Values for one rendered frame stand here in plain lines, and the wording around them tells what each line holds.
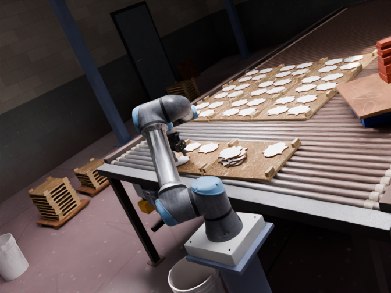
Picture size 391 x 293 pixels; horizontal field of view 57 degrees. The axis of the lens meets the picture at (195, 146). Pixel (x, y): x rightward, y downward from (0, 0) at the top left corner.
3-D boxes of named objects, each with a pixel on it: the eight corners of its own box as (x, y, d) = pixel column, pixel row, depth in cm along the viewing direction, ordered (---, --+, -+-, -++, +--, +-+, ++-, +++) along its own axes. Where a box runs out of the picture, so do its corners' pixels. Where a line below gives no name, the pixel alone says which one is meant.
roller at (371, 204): (380, 218, 123) (378, 207, 122) (111, 167, 271) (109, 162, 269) (386, 210, 126) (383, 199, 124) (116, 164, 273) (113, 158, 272)
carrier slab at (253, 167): (269, 182, 162) (267, 179, 161) (203, 177, 191) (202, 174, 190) (302, 143, 184) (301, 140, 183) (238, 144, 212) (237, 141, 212)
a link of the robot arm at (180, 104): (184, 85, 148) (193, 102, 196) (159, 95, 148) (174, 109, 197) (194, 111, 147) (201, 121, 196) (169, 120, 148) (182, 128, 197)
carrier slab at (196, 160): (202, 175, 192) (201, 173, 192) (155, 171, 222) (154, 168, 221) (238, 143, 213) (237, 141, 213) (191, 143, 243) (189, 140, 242)
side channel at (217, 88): (112, 170, 272) (106, 159, 268) (108, 169, 276) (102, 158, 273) (345, 13, 493) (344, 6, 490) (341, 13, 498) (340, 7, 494)
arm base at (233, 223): (227, 246, 132) (219, 224, 129) (199, 238, 143) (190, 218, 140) (250, 221, 141) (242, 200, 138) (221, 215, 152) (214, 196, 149)
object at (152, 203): (162, 215, 221) (150, 190, 214) (149, 211, 231) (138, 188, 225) (174, 204, 227) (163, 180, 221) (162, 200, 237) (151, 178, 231)
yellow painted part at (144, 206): (148, 214, 239) (134, 185, 230) (141, 212, 246) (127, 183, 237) (157, 207, 243) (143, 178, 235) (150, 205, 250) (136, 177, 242)
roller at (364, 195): (386, 210, 126) (383, 199, 124) (116, 164, 273) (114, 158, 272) (391, 202, 129) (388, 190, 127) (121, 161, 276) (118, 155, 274)
